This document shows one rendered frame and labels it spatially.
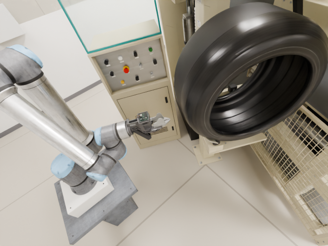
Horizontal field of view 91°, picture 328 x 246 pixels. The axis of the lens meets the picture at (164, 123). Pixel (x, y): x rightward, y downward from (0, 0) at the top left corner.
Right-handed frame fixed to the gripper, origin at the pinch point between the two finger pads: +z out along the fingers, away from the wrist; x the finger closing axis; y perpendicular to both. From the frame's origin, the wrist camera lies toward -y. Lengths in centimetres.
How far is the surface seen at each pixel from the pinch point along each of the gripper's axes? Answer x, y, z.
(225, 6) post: 28, 35, 40
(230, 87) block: 24, -10, 46
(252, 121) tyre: -3, -17, 47
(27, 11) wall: 234, 30, -144
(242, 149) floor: 28, -110, 75
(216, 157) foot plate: 25, -108, 43
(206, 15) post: 28, 33, 30
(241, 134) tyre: -12.2, -11.0, 34.4
